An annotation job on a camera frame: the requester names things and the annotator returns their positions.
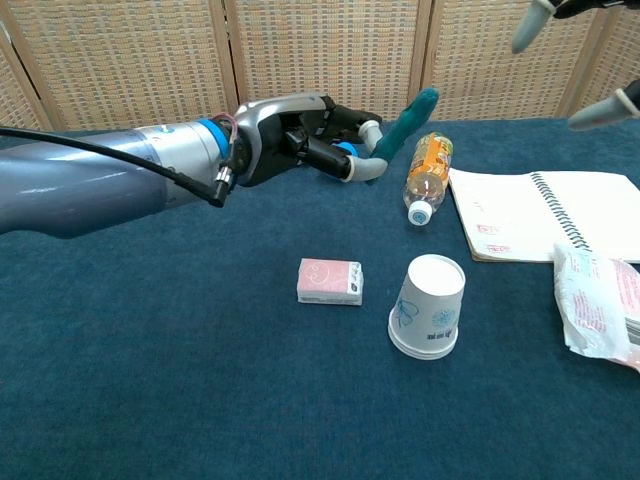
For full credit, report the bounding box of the dark blue table cloth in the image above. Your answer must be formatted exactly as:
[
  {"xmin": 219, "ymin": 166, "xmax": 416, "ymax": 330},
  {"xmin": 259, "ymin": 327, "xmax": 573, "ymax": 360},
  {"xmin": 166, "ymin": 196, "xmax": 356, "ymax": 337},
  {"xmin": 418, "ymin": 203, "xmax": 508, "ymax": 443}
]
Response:
[{"xmin": 0, "ymin": 117, "xmax": 640, "ymax": 480}]

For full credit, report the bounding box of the white spiral notebook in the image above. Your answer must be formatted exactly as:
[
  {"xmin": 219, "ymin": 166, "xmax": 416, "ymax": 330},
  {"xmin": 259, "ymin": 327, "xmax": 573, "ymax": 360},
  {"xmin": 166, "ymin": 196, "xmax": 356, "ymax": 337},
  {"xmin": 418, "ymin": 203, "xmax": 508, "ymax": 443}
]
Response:
[{"xmin": 447, "ymin": 167, "xmax": 640, "ymax": 265}]

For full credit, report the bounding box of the pink tissue pack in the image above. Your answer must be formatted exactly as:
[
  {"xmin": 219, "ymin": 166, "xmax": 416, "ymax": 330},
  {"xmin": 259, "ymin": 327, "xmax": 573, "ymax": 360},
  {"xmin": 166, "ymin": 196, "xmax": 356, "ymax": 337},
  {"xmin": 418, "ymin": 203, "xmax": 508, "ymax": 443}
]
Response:
[{"xmin": 296, "ymin": 257, "xmax": 365, "ymax": 307}]

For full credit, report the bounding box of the white printed plastic package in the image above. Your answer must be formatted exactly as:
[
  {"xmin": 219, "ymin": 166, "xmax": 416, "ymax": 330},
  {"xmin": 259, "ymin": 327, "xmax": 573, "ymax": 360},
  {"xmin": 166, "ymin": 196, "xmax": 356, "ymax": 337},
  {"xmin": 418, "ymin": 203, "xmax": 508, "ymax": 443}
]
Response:
[{"xmin": 552, "ymin": 243, "xmax": 640, "ymax": 372}]

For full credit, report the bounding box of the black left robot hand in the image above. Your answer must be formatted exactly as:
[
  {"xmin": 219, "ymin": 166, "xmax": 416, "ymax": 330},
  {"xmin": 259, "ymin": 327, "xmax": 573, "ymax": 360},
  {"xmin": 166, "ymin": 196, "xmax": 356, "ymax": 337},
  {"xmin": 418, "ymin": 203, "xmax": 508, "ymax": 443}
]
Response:
[{"xmin": 230, "ymin": 92, "xmax": 389, "ymax": 189}]

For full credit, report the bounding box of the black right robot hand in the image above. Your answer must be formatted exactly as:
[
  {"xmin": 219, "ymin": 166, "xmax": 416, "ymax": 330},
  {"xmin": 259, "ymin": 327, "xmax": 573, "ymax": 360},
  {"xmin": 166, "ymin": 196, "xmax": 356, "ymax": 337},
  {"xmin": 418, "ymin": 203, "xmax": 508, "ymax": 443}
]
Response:
[{"xmin": 510, "ymin": 0, "xmax": 640, "ymax": 133}]

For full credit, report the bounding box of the clear bottle orange label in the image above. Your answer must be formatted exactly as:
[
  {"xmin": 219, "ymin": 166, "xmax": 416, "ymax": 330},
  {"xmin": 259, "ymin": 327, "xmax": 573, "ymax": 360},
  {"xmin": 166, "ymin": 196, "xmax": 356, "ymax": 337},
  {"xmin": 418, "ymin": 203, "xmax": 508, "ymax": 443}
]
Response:
[{"xmin": 402, "ymin": 131, "xmax": 456, "ymax": 229}]

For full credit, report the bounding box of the teal cloth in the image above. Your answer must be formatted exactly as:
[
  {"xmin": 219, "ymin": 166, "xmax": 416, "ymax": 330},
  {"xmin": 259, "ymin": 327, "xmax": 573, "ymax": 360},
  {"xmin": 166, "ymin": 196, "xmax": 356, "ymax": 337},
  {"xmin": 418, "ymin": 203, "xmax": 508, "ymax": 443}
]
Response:
[{"xmin": 366, "ymin": 86, "xmax": 441, "ymax": 187}]

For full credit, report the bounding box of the white paper cup blue print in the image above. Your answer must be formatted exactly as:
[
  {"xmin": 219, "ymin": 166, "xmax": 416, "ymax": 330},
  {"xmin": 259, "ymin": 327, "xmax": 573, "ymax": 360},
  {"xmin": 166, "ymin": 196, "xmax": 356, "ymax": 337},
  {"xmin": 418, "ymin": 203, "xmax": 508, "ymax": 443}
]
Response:
[{"xmin": 387, "ymin": 253, "xmax": 467, "ymax": 360}]

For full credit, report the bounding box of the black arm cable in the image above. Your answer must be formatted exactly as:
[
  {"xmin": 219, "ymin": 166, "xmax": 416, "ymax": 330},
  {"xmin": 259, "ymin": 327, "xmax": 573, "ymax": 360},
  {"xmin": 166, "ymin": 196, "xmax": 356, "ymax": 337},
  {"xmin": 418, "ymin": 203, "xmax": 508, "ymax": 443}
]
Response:
[{"xmin": 0, "ymin": 127, "xmax": 237, "ymax": 209}]

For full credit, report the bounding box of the wicker folding screen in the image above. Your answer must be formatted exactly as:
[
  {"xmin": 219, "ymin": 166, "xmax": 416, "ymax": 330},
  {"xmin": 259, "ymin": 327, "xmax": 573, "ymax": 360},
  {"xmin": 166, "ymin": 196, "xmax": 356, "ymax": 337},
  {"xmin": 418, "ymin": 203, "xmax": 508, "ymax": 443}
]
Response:
[{"xmin": 0, "ymin": 0, "xmax": 640, "ymax": 132}]

